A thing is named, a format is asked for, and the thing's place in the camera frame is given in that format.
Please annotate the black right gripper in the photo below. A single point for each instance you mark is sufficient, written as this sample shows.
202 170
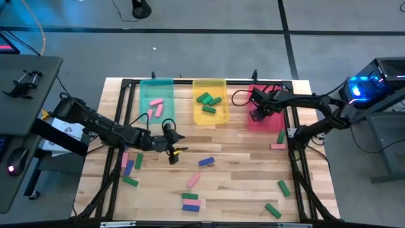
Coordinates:
267 99

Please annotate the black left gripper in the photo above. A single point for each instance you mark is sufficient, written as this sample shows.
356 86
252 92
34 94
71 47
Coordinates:
159 142

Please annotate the blue wooden block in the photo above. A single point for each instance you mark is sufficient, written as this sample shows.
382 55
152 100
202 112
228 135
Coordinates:
128 168
257 118
191 208
206 161

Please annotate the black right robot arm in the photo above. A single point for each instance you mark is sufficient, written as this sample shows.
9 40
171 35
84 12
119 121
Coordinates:
303 101

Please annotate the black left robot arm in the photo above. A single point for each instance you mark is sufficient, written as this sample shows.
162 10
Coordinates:
101 126

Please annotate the yellow tape tag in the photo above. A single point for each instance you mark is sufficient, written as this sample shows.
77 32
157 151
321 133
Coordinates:
178 152

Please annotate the red translucent plastic bin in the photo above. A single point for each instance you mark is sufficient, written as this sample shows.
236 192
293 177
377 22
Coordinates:
272 122

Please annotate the yellow translucent plastic bin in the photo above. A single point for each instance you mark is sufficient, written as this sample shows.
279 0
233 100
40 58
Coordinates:
218 88

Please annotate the teal translucent plastic bin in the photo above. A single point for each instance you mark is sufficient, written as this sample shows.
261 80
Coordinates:
158 88

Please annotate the white printed paper sheet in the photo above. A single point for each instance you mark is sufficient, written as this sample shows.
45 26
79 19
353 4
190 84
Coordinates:
68 126

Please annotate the grey metal stand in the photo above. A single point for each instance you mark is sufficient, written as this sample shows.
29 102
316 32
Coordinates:
386 139

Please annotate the black round stand base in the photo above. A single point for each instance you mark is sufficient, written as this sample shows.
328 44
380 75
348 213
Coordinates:
141 11

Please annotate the black lit computer tower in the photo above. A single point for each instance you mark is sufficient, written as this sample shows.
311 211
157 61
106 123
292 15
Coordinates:
389 68

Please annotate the black caster wheel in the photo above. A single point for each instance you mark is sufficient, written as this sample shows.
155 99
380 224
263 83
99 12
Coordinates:
34 195

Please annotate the black side desk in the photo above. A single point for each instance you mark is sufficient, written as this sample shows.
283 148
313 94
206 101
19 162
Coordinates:
25 111

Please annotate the black computer mouse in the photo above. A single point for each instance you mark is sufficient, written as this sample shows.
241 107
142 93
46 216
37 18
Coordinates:
19 158

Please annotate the black screw clamp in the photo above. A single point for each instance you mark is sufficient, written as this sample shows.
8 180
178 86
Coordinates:
22 87

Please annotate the dark monitor corner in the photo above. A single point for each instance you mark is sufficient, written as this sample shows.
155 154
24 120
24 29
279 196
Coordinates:
6 42

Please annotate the small black frame clamp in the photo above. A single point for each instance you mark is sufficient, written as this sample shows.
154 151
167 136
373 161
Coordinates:
153 75
254 75

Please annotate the black aluminium table frame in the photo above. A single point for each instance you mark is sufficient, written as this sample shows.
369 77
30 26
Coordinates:
183 82

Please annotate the silver table edge bracket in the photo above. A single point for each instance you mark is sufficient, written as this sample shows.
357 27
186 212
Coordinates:
294 225
117 224

